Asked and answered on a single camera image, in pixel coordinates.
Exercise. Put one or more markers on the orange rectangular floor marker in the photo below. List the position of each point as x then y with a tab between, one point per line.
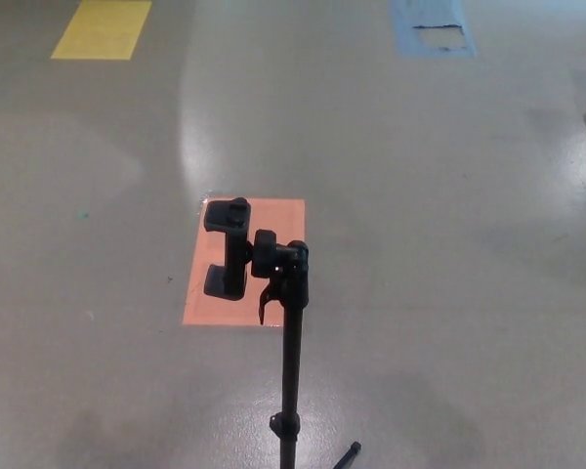
200	273

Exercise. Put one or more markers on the yellow rectangular floor marker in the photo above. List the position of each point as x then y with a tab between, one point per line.
102	31

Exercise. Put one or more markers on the torn blue floor marker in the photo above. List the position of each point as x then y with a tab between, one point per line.
405	29

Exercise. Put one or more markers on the black tripod phone stand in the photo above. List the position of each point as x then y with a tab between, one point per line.
290	342

